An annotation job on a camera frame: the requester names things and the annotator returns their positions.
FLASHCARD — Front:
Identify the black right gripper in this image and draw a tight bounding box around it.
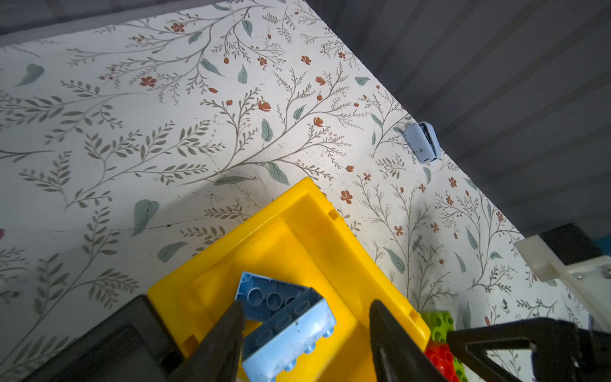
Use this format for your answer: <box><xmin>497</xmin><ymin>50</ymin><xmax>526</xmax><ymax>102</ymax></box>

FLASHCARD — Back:
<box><xmin>447</xmin><ymin>224</ymin><xmax>610</xmax><ymax>381</ymax></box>

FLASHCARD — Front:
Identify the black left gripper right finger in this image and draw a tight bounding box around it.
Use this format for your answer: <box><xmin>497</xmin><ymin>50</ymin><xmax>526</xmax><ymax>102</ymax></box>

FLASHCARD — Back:
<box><xmin>369</xmin><ymin>300</ymin><xmax>446</xmax><ymax>382</ymax></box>

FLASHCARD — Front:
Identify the green lego brick right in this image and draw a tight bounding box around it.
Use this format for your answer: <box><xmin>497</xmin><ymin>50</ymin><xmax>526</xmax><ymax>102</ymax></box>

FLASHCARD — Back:
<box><xmin>421</xmin><ymin>310</ymin><xmax>469</xmax><ymax>382</ymax></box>

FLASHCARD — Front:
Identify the black bin middle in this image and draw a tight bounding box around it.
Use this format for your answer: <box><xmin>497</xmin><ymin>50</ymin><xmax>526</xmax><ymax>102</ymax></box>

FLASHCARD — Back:
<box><xmin>25</xmin><ymin>294</ymin><xmax>185</xmax><ymax>382</ymax></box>

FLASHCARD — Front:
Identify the blue lego brick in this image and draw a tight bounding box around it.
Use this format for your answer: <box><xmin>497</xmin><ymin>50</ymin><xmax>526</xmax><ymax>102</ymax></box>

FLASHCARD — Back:
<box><xmin>235</xmin><ymin>272</ymin><xmax>308</xmax><ymax>322</ymax></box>
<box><xmin>241</xmin><ymin>288</ymin><xmax>337</xmax><ymax>381</ymax></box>

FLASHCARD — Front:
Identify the red lego brick small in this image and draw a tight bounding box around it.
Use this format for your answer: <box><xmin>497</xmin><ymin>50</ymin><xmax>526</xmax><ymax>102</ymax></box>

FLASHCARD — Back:
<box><xmin>424</xmin><ymin>341</ymin><xmax>461</xmax><ymax>382</ymax></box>

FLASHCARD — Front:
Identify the light blue stapler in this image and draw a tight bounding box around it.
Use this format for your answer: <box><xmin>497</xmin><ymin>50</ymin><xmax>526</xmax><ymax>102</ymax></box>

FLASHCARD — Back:
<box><xmin>404</xmin><ymin>122</ymin><xmax>442</xmax><ymax>164</ymax></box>

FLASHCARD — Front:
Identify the yellow plastic bin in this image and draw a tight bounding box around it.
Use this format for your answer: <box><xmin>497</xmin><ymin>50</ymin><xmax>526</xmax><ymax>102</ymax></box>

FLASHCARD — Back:
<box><xmin>148</xmin><ymin>178</ymin><xmax>431</xmax><ymax>381</ymax></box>

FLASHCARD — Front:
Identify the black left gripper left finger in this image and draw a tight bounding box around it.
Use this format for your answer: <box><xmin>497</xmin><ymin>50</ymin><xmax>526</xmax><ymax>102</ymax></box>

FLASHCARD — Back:
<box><xmin>166</xmin><ymin>301</ymin><xmax>246</xmax><ymax>381</ymax></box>

